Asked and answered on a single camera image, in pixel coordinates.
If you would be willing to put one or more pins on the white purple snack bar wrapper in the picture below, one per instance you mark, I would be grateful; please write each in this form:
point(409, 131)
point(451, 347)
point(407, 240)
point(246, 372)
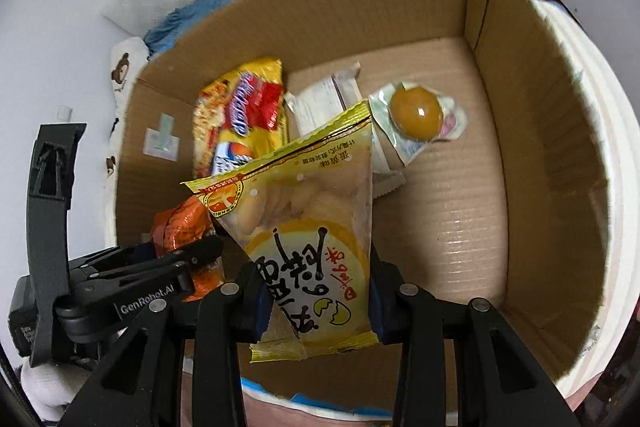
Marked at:
point(347, 86)

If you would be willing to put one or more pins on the white striped blanket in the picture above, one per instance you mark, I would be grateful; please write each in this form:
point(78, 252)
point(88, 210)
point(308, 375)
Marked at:
point(615, 157)

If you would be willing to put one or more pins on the bear print pillow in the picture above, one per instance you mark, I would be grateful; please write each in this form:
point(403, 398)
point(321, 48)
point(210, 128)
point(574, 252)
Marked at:
point(122, 67)

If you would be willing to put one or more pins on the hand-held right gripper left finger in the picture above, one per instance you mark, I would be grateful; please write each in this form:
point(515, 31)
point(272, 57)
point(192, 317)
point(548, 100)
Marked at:
point(262, 314)

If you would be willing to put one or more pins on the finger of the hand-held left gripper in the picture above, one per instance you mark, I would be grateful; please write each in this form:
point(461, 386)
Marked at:
point(142, 252)
point(200, 247)

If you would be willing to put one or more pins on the orange snack packet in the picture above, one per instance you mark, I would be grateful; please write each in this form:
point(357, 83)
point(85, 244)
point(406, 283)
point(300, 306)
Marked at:
point(180, 222)

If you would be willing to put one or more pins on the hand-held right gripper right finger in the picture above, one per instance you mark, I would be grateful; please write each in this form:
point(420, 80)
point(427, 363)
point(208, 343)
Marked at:
point(377, 309)

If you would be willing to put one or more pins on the cardboard box with blue print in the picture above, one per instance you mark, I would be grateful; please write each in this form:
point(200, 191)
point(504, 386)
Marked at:
point(450, 207)

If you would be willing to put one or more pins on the clear braised egg packet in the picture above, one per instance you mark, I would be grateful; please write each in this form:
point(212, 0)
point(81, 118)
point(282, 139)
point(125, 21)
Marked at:
point(415, 112)

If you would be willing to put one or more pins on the yellow egg cake packet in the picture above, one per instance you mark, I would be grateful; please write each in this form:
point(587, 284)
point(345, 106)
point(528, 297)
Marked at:
point(300, 207)

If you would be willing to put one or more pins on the yellow red chip bag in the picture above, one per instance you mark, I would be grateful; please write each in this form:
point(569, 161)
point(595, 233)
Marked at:
point(240, 117)

